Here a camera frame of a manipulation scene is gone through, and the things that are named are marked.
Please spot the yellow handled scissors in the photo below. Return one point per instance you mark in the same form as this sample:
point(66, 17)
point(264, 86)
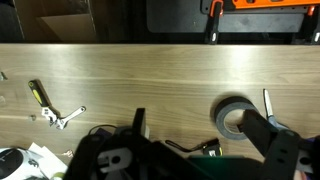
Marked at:
point(269, 111)

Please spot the silver small wrench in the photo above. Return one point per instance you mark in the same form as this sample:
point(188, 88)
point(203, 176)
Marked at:
point(62, 122)

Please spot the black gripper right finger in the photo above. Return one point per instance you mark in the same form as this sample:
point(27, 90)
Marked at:
point(258, 130)

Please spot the orange black bar clamp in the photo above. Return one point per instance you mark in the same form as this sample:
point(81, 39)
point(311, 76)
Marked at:
point(215, 9)

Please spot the cardboard box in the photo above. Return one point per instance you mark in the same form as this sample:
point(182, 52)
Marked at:
point(56, 21)

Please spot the grey tape roll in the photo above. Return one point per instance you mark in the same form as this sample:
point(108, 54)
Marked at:
point(228, 116)

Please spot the black yellow tape measure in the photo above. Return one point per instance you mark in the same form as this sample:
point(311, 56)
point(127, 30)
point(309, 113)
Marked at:
point(211, 147)

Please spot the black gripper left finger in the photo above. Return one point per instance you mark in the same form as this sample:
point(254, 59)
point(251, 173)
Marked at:
point(139, 123)

